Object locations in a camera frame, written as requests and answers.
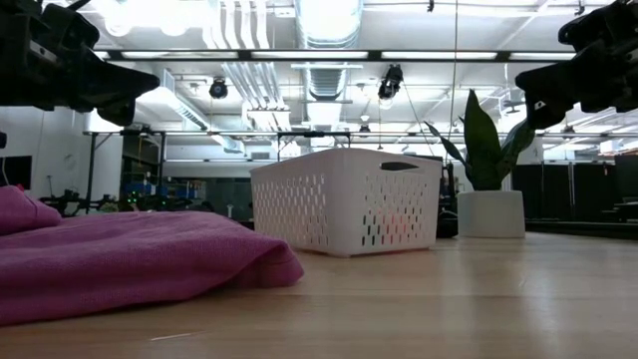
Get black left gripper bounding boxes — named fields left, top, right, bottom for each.
left=0, top=0, right=161, bottom=128

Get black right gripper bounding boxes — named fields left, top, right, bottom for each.
left=514, top=0, right=638, bottom=131

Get white perforated plastic basket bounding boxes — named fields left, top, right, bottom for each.
left=248, top=147, right=445, bottom=258

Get green snake plant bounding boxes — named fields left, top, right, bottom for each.
left=424, top=89, right=537, bottom=192

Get black partition panels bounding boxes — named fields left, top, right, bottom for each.
left=511, top=155, right=638, bottom=223

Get black ceiling spotlight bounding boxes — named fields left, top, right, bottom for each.
left=208, top=77, right=229, bottom=100
left=377, top=63, right=405, bottom=101

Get black background robot equipment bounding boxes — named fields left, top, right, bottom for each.
left=38, top=187, right=121, bottom=216

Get white planter pot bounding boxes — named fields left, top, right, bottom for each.
left=456, top=189, right=526, bottom=239

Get black monitor screen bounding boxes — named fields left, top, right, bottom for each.
left=0, top=155, right=33, bottom=189

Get pink cloth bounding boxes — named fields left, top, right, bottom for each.
left=0, top=184, right=305, bottom=328

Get black overhead light bar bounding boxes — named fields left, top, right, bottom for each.
left=94, top=48, right=577, bottom=63

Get black metal rack frame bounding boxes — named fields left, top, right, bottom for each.
left=82, top=128, right=168, bottom=213

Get thin hanging cable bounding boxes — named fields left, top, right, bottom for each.
left=447, top=0, right=460, bottom=151

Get silver ventilation duct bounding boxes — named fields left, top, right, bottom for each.
left=294, top=0, right=365, bottom=101

